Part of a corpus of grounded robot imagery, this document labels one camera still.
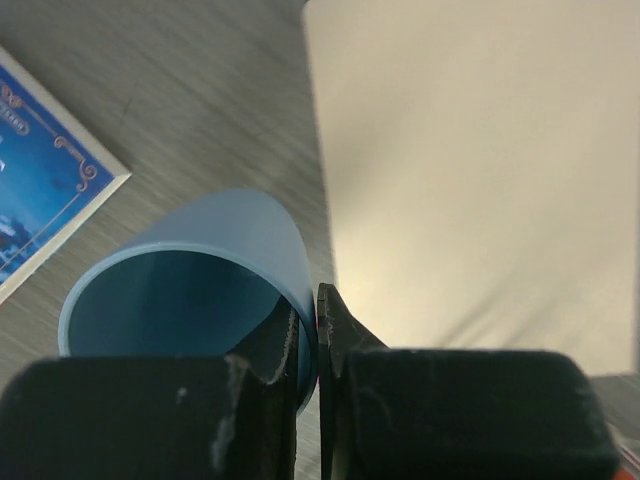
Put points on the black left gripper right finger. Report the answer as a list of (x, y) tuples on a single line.
[(389, 413)]

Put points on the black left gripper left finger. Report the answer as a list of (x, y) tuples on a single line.
[(179, 417)]

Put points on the blue plastic cup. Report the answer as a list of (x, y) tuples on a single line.
[(196, 283)]

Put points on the blue Jane Eyre book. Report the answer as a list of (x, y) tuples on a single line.
[(54, 175)]

